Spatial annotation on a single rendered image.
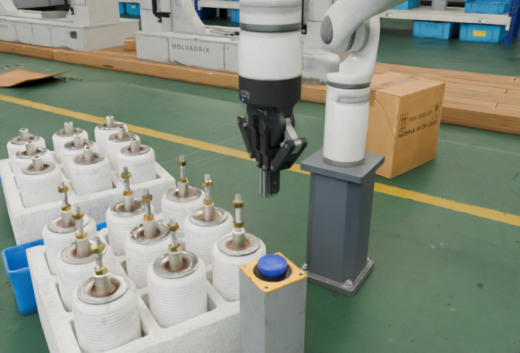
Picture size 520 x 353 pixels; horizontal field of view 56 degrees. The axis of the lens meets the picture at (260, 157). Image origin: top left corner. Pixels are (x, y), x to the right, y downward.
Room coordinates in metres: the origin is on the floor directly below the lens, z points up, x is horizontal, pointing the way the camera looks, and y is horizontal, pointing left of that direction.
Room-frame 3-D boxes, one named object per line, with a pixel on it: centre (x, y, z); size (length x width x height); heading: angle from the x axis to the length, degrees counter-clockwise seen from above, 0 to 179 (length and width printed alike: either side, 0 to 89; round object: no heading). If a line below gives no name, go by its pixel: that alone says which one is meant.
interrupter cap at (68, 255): (0.72, 0.30, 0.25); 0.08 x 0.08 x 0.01
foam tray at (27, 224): (1.24, 0.49, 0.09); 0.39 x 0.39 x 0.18; 31
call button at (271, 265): (0.57, -0.02, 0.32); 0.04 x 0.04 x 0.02
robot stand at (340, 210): (1.02, -0.19, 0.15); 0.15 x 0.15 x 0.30; 57
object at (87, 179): (1.14, 0.43, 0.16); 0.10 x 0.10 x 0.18
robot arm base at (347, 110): (1.02, -0.19, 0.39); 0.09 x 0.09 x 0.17; 57
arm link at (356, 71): (1.02, -0.19, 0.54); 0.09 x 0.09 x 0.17; 20
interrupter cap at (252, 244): (0.74, 0.04, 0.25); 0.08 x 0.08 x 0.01
